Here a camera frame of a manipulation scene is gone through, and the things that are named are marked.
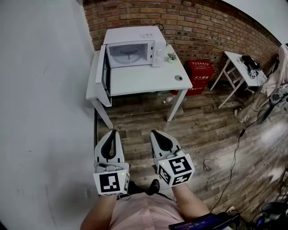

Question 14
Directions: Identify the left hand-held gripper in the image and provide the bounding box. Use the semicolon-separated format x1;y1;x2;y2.
93;129;131;196

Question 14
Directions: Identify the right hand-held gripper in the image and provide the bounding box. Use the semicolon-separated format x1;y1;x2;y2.
150;130;195;187

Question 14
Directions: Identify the person's right forearm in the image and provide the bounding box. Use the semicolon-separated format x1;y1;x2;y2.
171;185;211;222

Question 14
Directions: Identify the person's left forearm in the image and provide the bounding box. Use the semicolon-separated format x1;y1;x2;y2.
80;194;118;230

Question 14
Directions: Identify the person's right black shoe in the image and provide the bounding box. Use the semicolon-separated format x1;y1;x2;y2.
147;178;161;196

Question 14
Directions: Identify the person's black shoe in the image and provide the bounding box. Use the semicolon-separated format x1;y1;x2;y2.
128;180;147;195
147;178;161;196

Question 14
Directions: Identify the person's left black shoe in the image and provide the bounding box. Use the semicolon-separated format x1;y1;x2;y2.
128;180;147;195

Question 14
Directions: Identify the person's pink shirt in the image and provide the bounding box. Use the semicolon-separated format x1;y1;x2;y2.
108;193;188;230

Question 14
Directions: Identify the red fire equipment box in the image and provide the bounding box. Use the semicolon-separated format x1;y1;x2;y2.
171;60;216;97

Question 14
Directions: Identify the black tablet screen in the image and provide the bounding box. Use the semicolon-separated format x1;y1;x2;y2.
168;212;240;230

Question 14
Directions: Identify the small white side table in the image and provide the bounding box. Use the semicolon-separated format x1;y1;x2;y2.
209;51;268;109

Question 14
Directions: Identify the white microwave oven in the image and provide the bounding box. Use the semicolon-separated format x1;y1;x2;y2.
95;26;167;107

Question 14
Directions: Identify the black headset device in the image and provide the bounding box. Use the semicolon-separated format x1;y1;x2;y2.
241;55;260;71

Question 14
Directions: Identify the black bag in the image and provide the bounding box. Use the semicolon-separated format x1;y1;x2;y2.
252;201;288;230

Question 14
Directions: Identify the black floor cable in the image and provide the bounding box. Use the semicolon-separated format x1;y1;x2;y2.
203;116;259;214

